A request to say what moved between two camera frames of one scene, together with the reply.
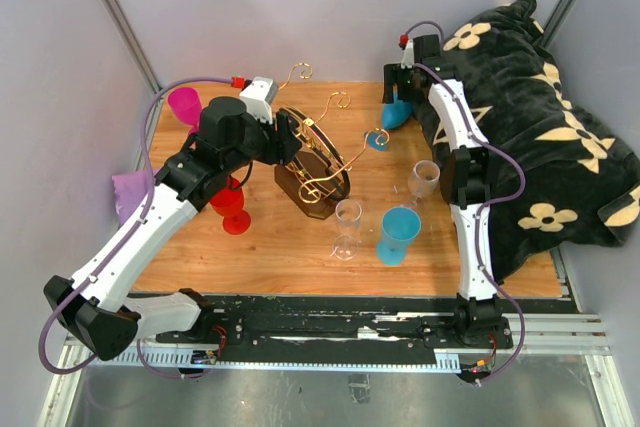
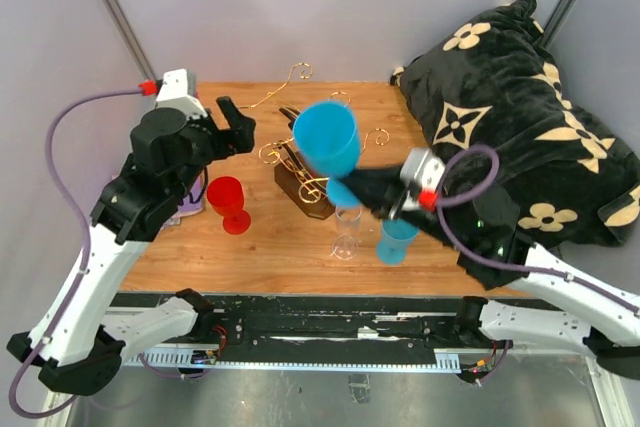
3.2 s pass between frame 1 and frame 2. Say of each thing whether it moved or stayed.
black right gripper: moved
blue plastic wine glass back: moved
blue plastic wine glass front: stayed
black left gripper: moved
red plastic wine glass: stayed
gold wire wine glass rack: stayed
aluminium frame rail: stayed
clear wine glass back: stayed
